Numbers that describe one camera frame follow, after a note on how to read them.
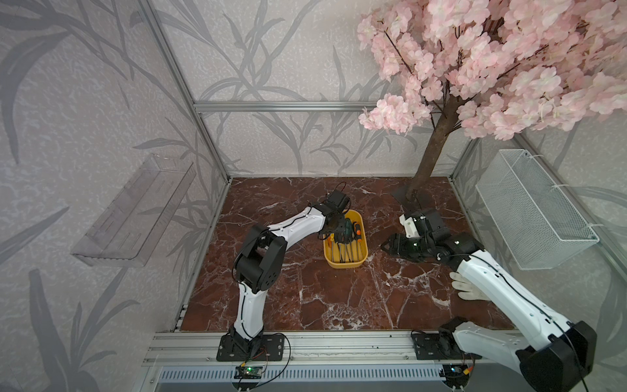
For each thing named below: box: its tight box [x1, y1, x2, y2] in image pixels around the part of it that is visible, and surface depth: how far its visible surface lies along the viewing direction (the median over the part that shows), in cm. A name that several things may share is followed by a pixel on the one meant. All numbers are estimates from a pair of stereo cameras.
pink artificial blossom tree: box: [357, 0, 627, 210], surface depth 54 cm
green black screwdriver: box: [343, 217, 354, 263], surface depth 98 cm
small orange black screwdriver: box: [352, 221, 363, 248], surface depth 98 cm
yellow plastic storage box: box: [322, 209, 369, 270], surface depth 96 cm
